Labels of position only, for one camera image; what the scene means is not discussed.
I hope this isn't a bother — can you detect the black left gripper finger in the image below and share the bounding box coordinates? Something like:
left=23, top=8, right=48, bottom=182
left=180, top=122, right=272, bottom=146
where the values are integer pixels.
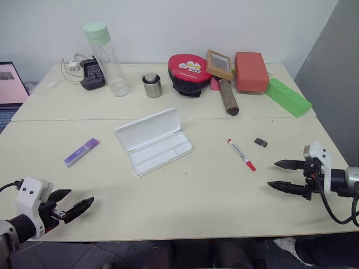
left=63, top=197, right=95, bottom=224
left=49, top=188, right=72, bottom=203

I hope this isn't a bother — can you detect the brown cork cylinder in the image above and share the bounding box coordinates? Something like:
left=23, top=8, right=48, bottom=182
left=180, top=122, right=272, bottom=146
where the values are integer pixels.
left=218, top=79, right=240, bottom=117

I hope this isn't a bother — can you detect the open laptop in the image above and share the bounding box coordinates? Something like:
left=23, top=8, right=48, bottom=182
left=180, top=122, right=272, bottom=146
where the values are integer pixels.
left=0, top=61, right=30, bottom=134

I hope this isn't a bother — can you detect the clear bottle with green lid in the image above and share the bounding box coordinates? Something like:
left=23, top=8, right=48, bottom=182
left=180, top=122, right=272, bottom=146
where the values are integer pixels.
left=82, top=22, right=130, bottom=98

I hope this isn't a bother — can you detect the white open pencil case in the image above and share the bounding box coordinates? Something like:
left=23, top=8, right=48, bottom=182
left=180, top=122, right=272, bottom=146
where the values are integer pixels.
left=114, top=107, right=194, bottom=177

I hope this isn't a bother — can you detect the red and black lidded bowl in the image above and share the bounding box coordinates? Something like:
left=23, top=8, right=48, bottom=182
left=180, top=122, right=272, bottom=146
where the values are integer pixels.
left=167, top=53, right=213, bottom=98

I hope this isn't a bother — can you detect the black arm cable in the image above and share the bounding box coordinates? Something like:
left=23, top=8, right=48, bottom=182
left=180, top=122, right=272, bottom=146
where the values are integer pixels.
left=314, top=172, right=359, bottom=228
left=0, top=180, right=24, bottom=193

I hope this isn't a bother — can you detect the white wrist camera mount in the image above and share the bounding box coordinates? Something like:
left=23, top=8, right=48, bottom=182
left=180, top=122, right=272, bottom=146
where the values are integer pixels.
left=15, top=177, right=54, bottom=240
left=302, top=141, right=333, bottom=194

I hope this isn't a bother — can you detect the orange rectangular box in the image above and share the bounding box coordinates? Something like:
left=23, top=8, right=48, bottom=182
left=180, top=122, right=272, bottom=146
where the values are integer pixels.
left=234, top=52, right=270, bottom=92

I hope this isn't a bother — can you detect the pink small object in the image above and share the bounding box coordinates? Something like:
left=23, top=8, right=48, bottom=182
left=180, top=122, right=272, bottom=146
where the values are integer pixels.
left=209, top=76, right=222, bottom=91

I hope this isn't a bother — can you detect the dark rounded shape under table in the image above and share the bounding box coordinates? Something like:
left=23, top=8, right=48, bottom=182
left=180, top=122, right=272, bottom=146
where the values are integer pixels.
left=294, top=234, right=359, bottom=268

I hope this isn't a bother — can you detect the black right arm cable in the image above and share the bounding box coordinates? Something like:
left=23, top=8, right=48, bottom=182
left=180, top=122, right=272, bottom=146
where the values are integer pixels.
left=314, top=172, right=359, bottom=228

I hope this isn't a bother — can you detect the black power strip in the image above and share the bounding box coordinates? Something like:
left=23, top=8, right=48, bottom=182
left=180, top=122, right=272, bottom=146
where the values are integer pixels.
left=80, top=58, right=107, bottom=91

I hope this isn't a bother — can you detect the green foam block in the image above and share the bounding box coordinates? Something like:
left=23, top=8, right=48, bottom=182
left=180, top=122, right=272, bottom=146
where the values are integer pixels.
left=263, top=77, right=313, bottom=118

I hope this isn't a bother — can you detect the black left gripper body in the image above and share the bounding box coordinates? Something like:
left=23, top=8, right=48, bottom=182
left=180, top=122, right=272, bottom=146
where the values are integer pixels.
left=38, top=201, right=68, bottom=234

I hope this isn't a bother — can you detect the small metal canister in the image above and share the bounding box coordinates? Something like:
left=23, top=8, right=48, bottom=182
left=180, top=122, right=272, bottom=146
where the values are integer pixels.
left=141, top=72, right=163, bottom=99

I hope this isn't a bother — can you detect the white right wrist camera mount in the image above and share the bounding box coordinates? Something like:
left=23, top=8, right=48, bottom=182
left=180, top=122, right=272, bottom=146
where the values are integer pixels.
left=302, top=141, right=333, bottom=194

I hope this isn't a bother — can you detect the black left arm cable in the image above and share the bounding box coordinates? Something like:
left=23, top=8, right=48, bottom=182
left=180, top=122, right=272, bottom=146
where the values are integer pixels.
left=0, top=180, right=24, bottom=193

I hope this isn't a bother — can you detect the thin grey charger cable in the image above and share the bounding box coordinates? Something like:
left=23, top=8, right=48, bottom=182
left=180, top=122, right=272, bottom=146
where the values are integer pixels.
left=61, top=53, right=94, bottom=85

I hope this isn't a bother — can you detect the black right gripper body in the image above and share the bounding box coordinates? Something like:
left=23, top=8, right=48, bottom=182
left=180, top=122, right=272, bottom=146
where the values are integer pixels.
left=303, top=157, right=326, bottom=201

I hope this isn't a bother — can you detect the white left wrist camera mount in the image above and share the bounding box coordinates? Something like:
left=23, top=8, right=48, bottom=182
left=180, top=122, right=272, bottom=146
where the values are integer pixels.
left=15, top=177, right=54, bottom=240

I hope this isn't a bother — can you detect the red capped marker pen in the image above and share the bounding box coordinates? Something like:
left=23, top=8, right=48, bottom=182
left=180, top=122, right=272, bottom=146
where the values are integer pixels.
left=227, top=138, right=256, bottom=172

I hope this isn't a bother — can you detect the wooden framed brush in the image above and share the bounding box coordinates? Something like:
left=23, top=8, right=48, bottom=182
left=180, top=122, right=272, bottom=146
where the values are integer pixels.
left=206, top=49, right=234, bottom=82

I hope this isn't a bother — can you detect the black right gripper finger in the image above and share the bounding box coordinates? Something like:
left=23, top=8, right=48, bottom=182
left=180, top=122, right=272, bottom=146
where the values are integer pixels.
left=266, top=180, right=309, bottom=198
left=274, top=159, right=306, bottom=171

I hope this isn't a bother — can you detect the purple marker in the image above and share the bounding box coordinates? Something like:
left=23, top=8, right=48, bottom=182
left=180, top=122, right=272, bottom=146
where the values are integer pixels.
left=63, top=137, right=100, bottom=168

